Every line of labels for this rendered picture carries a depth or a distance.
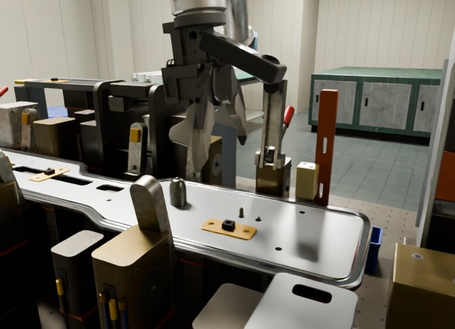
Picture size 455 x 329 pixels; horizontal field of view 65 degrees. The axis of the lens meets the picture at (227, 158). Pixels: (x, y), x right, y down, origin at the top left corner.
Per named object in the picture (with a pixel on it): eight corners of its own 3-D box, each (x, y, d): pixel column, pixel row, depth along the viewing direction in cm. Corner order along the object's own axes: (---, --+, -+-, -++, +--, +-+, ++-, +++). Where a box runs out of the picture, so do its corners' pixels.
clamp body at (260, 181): (249, 310, 83) (252, 163, 72) (264, 285, 91) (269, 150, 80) (276, 319, 80) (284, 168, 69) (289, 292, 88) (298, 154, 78)
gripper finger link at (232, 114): (223, 131, 64) (203, 92, 57) (254, 131, 61) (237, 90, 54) (217, 145, 62) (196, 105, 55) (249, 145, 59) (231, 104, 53)
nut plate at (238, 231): (199, 229, 57) (198, 222, 56) (210, 218, 60) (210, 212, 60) (248, 240, 53) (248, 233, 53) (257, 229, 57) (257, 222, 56)
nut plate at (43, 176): (38, 182, 76) (38, 177, 75) (26, 179, 77) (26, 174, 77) (71, 170, 83) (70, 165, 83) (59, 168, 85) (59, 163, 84)
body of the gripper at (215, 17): (193, 103, 58) (183, 23, 54) (242, 100, 54) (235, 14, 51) (165, 110, 51) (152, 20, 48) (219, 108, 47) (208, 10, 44)
